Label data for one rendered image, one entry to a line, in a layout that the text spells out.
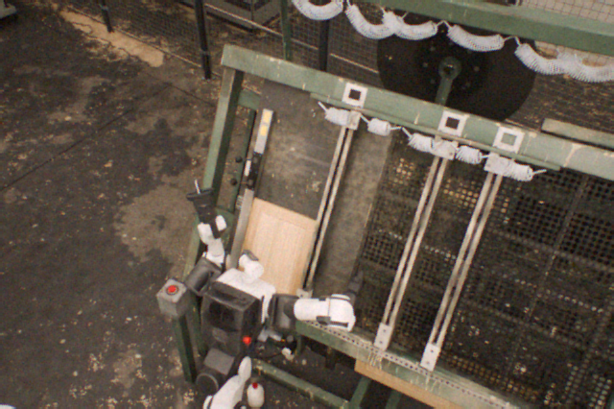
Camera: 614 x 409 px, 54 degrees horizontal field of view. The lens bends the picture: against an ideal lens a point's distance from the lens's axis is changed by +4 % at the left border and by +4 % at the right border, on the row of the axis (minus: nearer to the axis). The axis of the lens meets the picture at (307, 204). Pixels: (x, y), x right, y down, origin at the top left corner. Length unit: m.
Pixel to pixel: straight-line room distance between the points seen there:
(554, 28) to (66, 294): 3.46
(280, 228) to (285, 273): 0.24
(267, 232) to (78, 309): 1.80
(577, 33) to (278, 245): 1.67
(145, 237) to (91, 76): 2.35
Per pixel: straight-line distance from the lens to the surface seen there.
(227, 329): 2.57
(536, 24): 2.90
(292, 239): 3.02
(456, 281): 2.83
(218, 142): 3.07
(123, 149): 5.55
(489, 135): 2.61
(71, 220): 5.01
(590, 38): 2.90
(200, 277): 2.71
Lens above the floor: 3.46
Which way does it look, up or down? 45 degrees down
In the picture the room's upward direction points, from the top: 2 degrees clockwise
